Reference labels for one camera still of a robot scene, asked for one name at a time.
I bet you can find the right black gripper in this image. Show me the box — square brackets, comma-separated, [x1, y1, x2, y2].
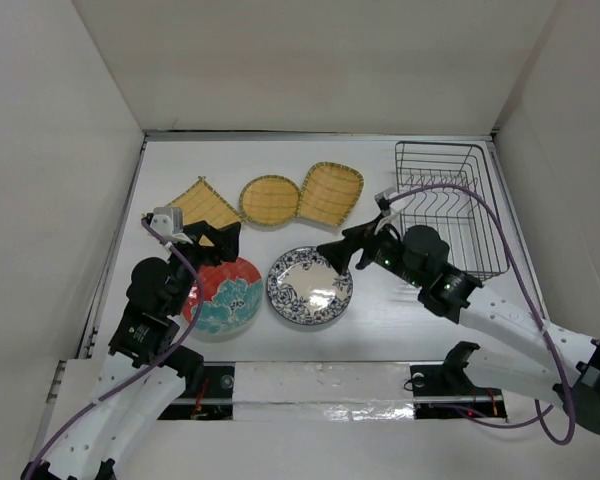
[316, 213, 424, 289]

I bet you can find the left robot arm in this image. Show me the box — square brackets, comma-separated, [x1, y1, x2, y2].
[22, 214, 241, 479]

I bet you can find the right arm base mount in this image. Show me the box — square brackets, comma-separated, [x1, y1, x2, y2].
[403, 341, 507, 420]

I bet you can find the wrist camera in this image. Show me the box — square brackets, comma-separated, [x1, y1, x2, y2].
[150, 207, 183, 238]
[374, 187, 397, 218]

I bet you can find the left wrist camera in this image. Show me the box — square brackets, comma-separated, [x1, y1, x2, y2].
[150, 207, 183, 238]

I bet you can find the red teal floral plate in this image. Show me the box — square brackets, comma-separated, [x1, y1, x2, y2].
[189, 257, 264, 342]

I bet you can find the blue white floral plate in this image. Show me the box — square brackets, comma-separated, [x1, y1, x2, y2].
[266, 246, 354, 326]

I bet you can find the black wire dish rack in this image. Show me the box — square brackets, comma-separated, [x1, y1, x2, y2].
[395, 141, 509, 281]

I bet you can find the scoop-shaped bamboo tray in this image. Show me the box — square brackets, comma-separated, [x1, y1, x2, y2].
[296, 162, 364, 227]

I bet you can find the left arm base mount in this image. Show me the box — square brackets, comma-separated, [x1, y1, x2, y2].
[158, 362, 236, 421]

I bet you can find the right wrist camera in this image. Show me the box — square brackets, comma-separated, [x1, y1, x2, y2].
[374, 187, 397, 218]

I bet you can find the square bamboo tray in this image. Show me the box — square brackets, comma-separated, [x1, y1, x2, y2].
[141, 177, 242, 244]

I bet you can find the round bamboo tray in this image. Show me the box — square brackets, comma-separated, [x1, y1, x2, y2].
[239, 175, 300, 227]

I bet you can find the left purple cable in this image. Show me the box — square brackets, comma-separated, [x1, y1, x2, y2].
[22, 213, 206, 480]

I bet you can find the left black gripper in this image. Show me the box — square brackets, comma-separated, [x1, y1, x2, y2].
[168, 219, 239, 314]

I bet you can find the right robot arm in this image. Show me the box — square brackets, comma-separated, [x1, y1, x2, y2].
[317, 222, 600, 435]

